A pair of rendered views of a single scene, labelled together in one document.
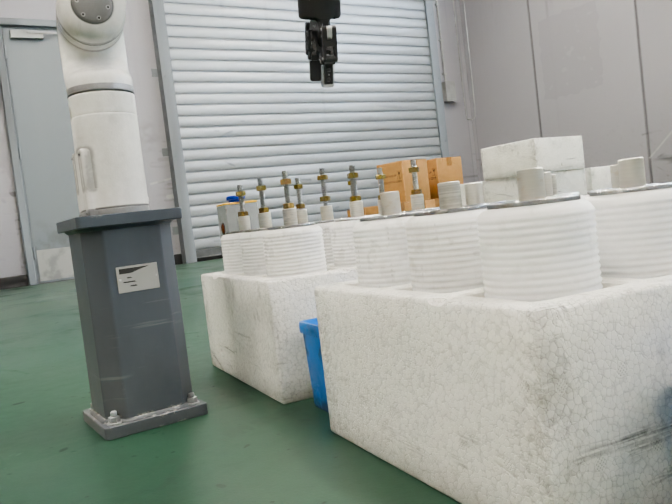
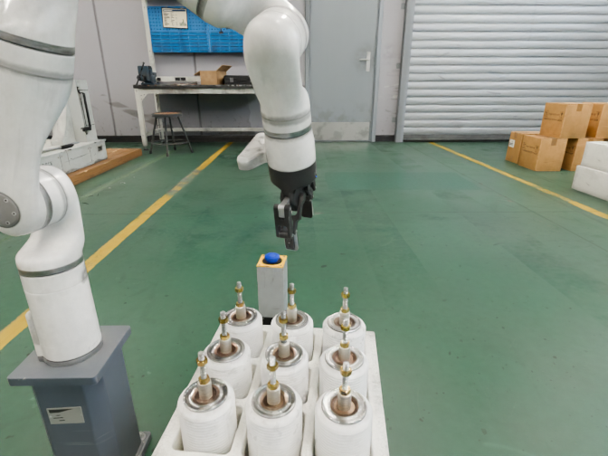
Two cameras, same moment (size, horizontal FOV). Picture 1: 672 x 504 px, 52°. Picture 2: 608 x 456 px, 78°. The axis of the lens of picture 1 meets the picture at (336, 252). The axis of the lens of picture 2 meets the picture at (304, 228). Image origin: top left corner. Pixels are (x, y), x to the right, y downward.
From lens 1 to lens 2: 0.94 m
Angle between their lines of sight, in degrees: 35
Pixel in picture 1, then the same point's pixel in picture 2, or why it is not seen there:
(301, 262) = (194, 441)
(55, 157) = (329, 65)
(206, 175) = (422, 84)
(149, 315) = (77, 439)
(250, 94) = (470, 23)
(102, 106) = (31, 289)
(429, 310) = not seen: outside the picture
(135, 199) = (68, 356)
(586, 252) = not seen: outside the picture
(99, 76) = (24, 266)
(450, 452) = not seen: outside the picture
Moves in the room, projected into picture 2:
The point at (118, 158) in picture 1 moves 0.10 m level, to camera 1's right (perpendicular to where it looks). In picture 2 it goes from (49, 328) to (84, 349)
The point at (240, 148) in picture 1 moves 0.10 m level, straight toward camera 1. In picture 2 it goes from (451, 66) to (451, 65)
